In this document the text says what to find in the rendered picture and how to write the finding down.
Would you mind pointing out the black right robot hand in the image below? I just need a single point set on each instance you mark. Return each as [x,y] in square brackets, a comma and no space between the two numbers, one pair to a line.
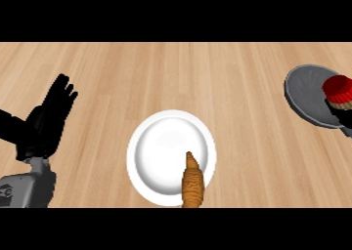
[350,117]

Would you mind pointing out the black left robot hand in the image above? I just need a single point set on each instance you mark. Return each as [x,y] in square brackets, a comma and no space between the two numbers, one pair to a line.
[44,127]

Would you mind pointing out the red frosted cupcake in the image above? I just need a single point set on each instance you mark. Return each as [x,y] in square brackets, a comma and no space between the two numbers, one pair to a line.
[342,91]

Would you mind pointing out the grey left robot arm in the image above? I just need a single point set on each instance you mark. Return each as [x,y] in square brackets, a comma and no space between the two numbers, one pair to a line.
[25,188]

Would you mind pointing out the grey frying pan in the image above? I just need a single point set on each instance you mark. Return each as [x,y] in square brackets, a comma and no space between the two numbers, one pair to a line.
[306,94]

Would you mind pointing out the white plate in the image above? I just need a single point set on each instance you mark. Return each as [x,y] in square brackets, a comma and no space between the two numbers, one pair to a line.
[164,143]

